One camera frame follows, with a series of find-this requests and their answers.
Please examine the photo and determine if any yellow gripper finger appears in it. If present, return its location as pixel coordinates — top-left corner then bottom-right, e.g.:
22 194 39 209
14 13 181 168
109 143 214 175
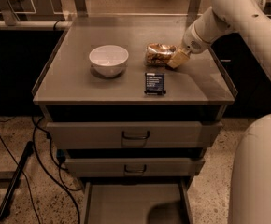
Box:
167 48 191 69

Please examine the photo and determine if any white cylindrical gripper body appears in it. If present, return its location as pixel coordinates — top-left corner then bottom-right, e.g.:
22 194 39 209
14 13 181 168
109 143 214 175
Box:
182 23 210 54

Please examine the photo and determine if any shiny orange can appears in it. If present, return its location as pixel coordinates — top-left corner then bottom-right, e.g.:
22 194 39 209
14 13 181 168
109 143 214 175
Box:
146 43 177 66

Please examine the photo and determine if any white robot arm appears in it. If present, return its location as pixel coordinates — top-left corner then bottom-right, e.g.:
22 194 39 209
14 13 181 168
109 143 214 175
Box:
168 0 271 224

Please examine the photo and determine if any grey drawer cabinet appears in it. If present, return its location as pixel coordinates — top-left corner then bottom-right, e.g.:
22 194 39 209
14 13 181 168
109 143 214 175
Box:
33 16 236 182

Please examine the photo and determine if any grey top drawer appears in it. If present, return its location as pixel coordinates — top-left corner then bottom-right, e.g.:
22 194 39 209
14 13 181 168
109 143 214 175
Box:
47 121 222 149

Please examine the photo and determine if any grey drawer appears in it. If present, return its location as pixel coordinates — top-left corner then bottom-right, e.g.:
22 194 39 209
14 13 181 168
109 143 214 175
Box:
80 180 193 224
47 121 222 149
65 158 205 177

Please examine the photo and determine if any grey middle drawer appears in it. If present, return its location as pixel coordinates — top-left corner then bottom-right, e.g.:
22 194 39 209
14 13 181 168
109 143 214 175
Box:
65 158 205 177

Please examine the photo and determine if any grey bottom drawer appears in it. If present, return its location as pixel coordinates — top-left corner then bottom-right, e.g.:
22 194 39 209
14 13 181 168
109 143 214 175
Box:
80 180 193 224

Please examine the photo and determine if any dark blue card box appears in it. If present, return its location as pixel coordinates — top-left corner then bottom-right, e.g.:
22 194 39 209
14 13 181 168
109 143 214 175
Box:
144 72 166 95

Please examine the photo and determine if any white ceramic bowl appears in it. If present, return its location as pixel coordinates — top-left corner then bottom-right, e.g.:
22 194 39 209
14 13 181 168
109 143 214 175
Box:
89 45 129 78

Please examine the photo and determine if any black bar on floor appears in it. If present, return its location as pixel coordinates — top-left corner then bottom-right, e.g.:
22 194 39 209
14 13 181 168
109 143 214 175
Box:
0 141 33 221

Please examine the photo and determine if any thin black floor cable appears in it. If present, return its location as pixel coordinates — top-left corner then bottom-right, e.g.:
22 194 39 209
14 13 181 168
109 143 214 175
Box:
0 118 42 224

